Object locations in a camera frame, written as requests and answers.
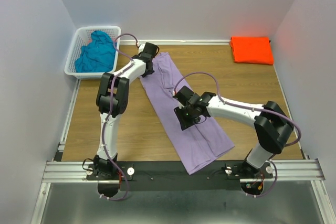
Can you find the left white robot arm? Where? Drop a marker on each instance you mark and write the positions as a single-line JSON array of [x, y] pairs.
[[112, 100]]

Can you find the teal t shirt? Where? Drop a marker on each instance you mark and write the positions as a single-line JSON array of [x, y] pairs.
[[98, 55]]

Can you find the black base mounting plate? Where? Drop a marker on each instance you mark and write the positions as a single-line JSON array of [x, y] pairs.
[[172, 176]]

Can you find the folded orange t shirt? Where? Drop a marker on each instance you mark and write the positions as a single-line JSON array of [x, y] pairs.
[[255, 50]]

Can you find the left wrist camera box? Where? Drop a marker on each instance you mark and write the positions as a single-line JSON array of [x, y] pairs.
[[141, 47]]

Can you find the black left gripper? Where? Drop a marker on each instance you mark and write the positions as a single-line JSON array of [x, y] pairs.
[[149, 72]]

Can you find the white plastic laundry basket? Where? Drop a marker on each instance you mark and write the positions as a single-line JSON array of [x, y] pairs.
[[82, 37]]

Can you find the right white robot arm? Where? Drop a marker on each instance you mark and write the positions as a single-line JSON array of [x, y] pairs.
[[273, 128]]

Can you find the purple t shirt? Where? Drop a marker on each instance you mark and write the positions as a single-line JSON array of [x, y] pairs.
[[196, 146]]

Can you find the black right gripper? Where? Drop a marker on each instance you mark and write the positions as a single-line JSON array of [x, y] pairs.
[[182, 121]]

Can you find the aluminium rail frame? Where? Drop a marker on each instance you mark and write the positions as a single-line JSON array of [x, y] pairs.
[[295, 194]]

